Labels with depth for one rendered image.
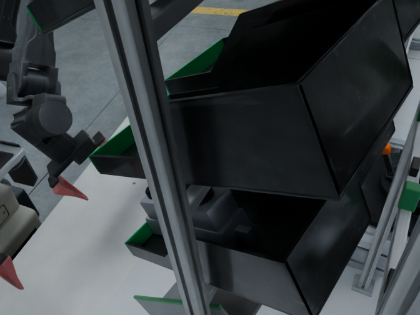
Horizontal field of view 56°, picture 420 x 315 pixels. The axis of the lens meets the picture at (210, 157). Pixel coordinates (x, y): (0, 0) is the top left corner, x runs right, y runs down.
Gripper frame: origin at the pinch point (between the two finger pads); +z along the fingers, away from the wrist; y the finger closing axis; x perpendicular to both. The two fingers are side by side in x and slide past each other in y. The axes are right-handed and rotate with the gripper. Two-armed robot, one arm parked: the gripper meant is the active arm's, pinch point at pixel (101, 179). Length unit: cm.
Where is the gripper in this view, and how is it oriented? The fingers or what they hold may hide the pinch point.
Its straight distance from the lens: 84.3
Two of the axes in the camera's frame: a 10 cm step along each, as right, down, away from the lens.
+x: -4.5, -3.2, 8.4
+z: 5.8, 6.1, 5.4
